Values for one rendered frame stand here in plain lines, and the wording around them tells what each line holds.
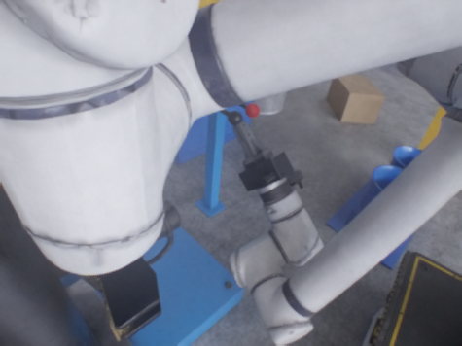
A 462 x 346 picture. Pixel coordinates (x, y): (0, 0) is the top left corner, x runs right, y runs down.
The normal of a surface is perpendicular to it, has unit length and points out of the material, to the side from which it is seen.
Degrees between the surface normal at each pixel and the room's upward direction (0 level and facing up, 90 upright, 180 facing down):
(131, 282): 0
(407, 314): 0
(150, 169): 90
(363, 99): 90
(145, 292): 0
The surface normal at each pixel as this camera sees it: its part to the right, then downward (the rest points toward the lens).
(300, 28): -0.24, 0.48
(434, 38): 0.00, 0.89
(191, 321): 0.09, -0.76
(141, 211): 0.83, 0.41
